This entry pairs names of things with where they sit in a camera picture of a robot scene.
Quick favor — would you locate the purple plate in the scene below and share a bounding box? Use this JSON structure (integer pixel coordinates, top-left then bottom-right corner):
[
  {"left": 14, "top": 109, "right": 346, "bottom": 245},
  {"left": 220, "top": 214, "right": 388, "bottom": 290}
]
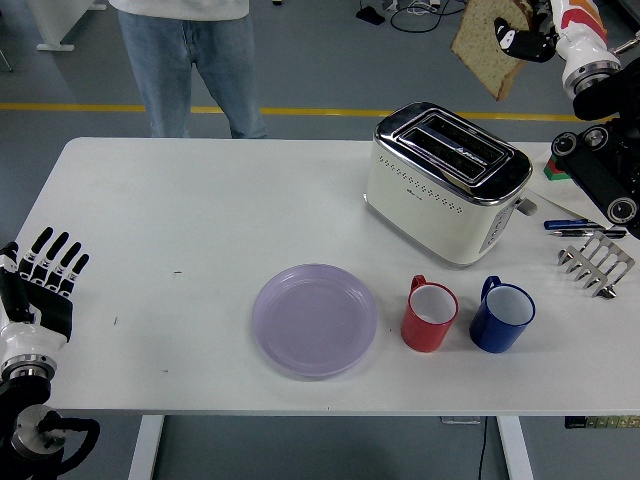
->
[{"left": 251, "top": 263, "right": 379, "bottom": 382}]

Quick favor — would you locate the metal toast rack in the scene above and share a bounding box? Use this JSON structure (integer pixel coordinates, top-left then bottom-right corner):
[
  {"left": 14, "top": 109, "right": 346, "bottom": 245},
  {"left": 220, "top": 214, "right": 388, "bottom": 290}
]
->
[{"left": 557, "top": 234, "right": 635, "bottom": 300}]

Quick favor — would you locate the person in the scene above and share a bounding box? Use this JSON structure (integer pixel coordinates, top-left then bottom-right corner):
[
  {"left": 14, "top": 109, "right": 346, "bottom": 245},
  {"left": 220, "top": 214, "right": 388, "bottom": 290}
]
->
[{"left": 107, "top": 0, "right": 269, "bottom": 140}]

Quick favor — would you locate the black pen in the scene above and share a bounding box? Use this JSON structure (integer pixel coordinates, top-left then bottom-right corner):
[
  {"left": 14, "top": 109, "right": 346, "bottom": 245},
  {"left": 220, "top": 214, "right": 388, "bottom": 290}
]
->
[{"left": 548, "top": 227, "right": 629, "bottom": 239}]

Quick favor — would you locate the toy brick stack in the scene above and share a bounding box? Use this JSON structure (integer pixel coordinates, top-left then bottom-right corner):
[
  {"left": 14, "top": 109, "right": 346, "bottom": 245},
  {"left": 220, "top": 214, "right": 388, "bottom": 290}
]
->
[{"left": 543, "top": 155, "right": 571, "bottom": 181}]

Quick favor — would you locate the black desk control panel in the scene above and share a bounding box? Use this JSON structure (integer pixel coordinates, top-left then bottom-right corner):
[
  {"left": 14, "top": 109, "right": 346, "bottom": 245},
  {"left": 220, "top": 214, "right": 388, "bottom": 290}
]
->
[{"left": 563, "top": 414, "right": 640, "bottom": 430}]

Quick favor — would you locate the black floor pedal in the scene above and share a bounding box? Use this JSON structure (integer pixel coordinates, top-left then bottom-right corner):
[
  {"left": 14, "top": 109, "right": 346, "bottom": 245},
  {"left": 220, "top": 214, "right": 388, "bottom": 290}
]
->
[{"left": 355, "top": 5, "right": 386, "bottom": 25}]

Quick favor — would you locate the white furniture base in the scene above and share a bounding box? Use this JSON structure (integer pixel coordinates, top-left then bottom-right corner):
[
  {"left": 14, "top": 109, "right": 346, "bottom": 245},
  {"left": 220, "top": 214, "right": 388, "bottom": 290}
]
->
[{"left": 35, "top": 0, "right": 109, "bottom": 52}]

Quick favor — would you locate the blue mug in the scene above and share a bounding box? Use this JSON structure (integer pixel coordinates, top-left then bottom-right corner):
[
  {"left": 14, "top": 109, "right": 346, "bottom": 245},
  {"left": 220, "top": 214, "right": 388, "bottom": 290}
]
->
[{"left": 468, "top": 274, "right": 536, "bottom": 355}]

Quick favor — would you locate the bread slice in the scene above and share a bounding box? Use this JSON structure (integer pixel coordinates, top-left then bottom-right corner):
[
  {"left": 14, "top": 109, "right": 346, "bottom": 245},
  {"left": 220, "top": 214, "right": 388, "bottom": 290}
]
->
[{"left": 450, "top": 0, "right": 531, "bottom": 101}]

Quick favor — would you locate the black floor cable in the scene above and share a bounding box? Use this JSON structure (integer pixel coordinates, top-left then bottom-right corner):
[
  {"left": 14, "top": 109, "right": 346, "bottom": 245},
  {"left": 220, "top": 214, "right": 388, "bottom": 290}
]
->
[{"left": 388, "top": 0, "right": 467, "bottom": 34}]

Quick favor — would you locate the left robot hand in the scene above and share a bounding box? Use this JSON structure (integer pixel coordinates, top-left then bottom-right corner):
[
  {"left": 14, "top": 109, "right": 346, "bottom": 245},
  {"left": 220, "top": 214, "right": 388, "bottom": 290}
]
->
[{"left": 0, "top": 227, "right": 91, "bottom": 362}]

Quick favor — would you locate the black cable under table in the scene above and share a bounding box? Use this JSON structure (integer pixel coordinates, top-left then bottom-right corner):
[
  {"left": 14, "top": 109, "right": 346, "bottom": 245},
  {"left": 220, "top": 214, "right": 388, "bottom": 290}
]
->
[{"left": 474, "top": 415, "right": 489, "bottom": 480}]

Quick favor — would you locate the white paper sheet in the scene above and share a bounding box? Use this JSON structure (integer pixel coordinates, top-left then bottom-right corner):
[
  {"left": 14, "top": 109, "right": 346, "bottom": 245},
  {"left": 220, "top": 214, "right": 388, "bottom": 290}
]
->
[{"left": 524, "top": 177, "right": 609, "bottom": 222}]

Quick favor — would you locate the red mug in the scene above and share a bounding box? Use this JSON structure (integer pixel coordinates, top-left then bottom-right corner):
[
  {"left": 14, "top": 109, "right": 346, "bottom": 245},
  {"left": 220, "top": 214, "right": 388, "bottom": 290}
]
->
[{"left": 400, "top": 274, "right": 459, "bottom": 354}]

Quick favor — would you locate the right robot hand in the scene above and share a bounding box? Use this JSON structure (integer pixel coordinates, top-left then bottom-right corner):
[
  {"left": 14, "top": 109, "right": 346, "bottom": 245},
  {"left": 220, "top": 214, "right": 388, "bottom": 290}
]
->
[{"left": 493, "top": 0, "right": 620, "bottom": 84}]

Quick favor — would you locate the cream chrome toaster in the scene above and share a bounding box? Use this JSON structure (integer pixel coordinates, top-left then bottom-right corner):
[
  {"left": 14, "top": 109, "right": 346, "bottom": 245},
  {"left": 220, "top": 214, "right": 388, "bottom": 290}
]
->
[{"left": 363, "top": 101, "right": 537, "bottom": 271}]

